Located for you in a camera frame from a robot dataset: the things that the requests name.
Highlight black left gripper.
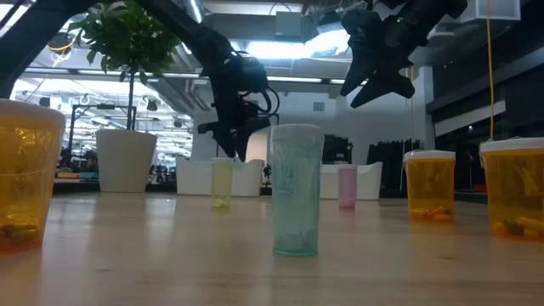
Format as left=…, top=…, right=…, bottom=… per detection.
left=197, top=91, right=280, bottom=163

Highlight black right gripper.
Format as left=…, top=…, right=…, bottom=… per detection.
left=339, top=8, right=426, bottom=110

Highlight yellow-green pill bottle white cap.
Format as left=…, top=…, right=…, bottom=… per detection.
left=211, top=157, right=235, bottom=210

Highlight teal pill bottle white cap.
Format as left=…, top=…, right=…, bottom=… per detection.
left=269, top=123, right=326, bottom=258

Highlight pink pill bottle white cap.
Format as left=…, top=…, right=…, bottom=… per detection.
left=337, top=164, right=359, bottom=211

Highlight orange pill bottle white cap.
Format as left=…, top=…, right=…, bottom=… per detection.
left=402, top=149, right=456, bottom=223
left=0, top=99, right=67, bottom=251
left=479, top=136, right=544, bottom=242

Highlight white plastic bin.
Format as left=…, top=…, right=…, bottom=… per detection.
left=175, top=156, right=266, bottom=198
left=319, top=161, right=383, bottom=201

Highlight black equipment rack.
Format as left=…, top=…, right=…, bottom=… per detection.
left=321, top=133, right=354, bottom=166

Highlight black curtain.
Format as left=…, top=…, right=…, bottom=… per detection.
left=367, top=139, right=422, bottom=192

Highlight grey ceiling box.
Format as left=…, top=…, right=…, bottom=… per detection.
left=275, top=11, right=305, bottom=38

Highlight white planter pot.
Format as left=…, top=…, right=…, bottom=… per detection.
left=95, top=128, right=158, bottom=194

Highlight green leafy plant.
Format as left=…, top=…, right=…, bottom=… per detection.
left=67, top=0, right=182, bottom=131

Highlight white ceiling unit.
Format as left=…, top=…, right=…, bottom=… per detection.
left=474, top=0, right=522, bottom=22

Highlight round black ceiling lamp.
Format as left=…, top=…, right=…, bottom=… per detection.
left=46, top=32, right=77, bottom=55

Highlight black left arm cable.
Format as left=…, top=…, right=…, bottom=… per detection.
left=254, top=84, right=281, bottom=118

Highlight thick yellow hanging cable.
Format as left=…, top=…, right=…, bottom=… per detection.
left=485, top=0, right=496, bottom=141

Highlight silver ceiling duct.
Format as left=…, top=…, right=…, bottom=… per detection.
left=182, top=0, right=205, bottom=25

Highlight black metal station frame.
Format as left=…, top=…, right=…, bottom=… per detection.
left=67, top=104, right=138, bottom=171

